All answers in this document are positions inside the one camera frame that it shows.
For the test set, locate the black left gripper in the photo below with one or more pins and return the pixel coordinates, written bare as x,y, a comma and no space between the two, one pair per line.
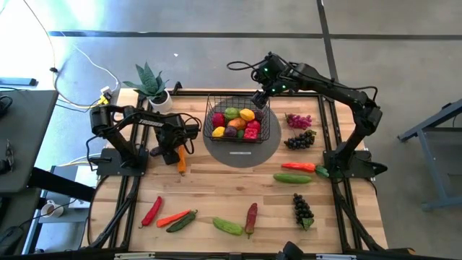
171,135

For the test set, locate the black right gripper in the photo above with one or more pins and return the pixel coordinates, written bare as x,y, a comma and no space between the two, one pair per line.
276,77

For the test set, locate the large yellow lemon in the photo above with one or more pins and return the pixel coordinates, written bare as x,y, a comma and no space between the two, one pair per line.
247,115

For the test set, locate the orange carrot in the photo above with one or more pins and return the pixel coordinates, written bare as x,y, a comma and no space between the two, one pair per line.
182,164

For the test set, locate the green bell pepper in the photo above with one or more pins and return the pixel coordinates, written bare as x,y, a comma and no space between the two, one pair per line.
231,113

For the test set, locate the orange bell pepper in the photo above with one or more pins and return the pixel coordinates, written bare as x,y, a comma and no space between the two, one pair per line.
236,124

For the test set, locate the red bell pepper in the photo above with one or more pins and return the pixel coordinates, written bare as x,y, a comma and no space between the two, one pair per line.
250,133

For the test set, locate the green lime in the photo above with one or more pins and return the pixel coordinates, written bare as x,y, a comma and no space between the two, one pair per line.
240,134

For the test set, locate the pink grape bunch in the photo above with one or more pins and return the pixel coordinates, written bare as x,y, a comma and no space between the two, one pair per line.
299,122

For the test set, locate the small yellow lemon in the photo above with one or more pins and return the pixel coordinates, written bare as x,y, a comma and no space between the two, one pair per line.
218,131

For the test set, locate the short dark grape bunch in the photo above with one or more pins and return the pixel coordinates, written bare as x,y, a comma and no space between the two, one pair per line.
296,142

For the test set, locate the bright red chili pepper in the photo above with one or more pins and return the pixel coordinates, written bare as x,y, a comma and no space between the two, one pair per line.
152,211

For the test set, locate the orange chili pepper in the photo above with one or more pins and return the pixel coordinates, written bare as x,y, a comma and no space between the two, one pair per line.
173,218

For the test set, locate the dark green chili pepper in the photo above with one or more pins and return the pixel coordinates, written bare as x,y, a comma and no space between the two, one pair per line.
182,222

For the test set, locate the red carrot with green leaves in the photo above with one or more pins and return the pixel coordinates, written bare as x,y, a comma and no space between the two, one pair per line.
299,167

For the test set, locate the smooth green cucumber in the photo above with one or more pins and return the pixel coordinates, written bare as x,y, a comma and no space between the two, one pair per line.
292,178

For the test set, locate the wrinkled green bitter gourd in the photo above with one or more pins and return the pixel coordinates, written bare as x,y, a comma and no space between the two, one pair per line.
227,226

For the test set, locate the red-brown chili pepper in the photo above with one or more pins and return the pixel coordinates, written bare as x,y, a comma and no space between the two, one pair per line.
251,216

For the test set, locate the long dark grape bunch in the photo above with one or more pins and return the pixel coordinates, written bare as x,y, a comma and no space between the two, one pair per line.
301,209

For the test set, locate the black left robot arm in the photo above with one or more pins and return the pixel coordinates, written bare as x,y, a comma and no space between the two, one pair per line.
119,144

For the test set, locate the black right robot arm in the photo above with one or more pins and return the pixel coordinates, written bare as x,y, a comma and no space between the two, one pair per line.
346,94

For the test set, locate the round grey woven placemat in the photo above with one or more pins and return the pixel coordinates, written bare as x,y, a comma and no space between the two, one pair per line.
238,160

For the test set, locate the snake plant in white pot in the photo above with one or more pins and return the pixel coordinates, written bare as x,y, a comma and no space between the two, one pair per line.
149,81

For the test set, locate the white power strip yellow plug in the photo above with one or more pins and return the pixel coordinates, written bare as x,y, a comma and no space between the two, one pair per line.
105,94

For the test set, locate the white mug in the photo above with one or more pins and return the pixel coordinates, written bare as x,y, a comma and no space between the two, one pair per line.
50,208

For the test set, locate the grey desk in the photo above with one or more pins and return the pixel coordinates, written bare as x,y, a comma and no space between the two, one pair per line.
29,144

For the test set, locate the black rounded device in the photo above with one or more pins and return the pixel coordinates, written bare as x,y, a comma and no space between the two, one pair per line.
290,252

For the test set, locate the grey flat bar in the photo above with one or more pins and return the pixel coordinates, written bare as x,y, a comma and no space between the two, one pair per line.
18,81

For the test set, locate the black headphones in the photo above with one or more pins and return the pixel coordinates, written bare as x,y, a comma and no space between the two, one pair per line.
3,105

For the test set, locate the blue-grey metal table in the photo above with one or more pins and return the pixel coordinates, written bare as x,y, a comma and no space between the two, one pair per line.
429,121

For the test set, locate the black computer mouse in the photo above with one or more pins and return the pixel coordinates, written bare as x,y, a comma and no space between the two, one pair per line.
8,241

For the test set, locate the black aluminium table frame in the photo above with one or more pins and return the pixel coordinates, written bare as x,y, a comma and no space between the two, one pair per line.
307,93

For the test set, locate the silver frame bracket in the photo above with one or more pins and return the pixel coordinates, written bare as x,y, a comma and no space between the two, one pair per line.
133,256
335,257

